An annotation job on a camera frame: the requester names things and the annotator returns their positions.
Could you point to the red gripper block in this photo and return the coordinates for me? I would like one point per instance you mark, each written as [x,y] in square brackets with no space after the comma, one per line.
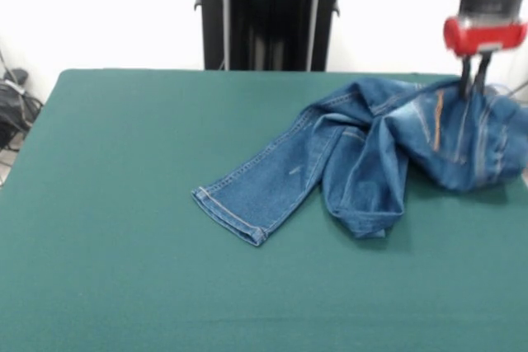
[482,34]

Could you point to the blue denim jeans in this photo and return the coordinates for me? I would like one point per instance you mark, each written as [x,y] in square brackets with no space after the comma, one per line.
[255,183]

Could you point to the dark green table cloth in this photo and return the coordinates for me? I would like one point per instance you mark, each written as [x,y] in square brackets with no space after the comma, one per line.
[103,245]

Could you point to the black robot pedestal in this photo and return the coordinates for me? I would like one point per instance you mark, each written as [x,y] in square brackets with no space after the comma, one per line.
[255,30]

